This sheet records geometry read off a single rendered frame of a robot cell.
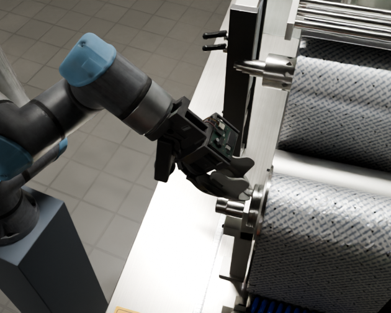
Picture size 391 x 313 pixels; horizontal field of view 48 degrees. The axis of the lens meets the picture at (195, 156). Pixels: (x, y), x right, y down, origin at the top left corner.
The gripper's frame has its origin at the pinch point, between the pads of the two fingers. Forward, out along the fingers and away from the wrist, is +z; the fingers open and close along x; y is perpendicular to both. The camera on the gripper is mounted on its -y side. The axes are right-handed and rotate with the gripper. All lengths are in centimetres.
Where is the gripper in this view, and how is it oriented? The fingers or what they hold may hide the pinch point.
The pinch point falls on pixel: (241, 191)
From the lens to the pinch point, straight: 75.4
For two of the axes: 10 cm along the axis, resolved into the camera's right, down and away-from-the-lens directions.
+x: 2.7, -7.5, 6.0
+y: 6.2, -3.4, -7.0
